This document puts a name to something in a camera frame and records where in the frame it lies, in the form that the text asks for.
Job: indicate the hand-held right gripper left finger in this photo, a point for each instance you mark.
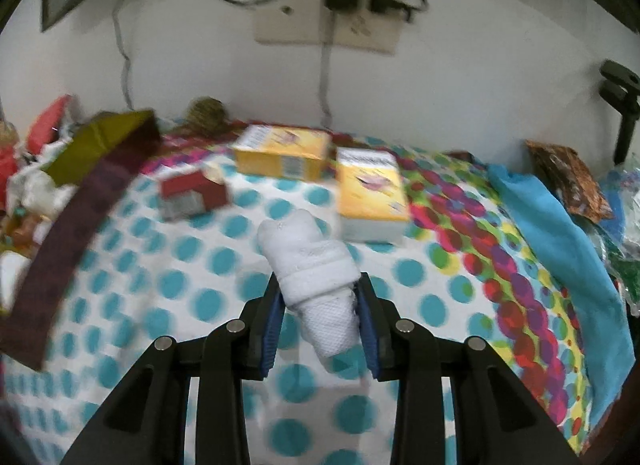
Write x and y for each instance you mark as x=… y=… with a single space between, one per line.
x=272 y=330

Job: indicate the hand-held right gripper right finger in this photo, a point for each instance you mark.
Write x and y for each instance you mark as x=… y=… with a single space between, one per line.
x=370 y=335

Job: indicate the white towel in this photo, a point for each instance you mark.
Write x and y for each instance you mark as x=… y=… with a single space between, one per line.
x=310 y=265

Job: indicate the yellow carton box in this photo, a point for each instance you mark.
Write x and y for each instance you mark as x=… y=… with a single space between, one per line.
x=370 y=185
x=280 y=145

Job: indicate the red carton box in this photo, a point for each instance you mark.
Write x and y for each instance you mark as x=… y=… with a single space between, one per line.
x=190 y=185

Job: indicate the gold tin box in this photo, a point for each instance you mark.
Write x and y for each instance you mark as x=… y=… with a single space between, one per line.
x=75 y=225

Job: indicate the polka dot cloth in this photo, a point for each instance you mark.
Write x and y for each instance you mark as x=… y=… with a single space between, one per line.
x=450 y=295

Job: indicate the blue cloth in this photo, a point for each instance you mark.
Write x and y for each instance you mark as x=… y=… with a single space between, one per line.
x=560 y=245

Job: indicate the brown woven ball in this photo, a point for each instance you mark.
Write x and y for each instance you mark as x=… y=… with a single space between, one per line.
x=206 y=115

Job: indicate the brown snack packet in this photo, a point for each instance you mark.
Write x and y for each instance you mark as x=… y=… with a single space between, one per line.
x=570 y=180

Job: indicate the clear plastic bag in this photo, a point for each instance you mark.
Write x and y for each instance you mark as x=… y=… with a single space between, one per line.
x=627 y=195

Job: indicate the black plug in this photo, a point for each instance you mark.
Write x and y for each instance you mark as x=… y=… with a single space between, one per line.
x=380 y=0

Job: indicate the white wall socket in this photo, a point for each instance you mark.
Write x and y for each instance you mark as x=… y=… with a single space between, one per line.
x=370 y=37

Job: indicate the white wall plate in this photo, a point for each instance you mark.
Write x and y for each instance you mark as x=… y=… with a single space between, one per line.
x=290 y=25

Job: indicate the black clamp mount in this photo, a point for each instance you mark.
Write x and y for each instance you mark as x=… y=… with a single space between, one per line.
x=625 y=115

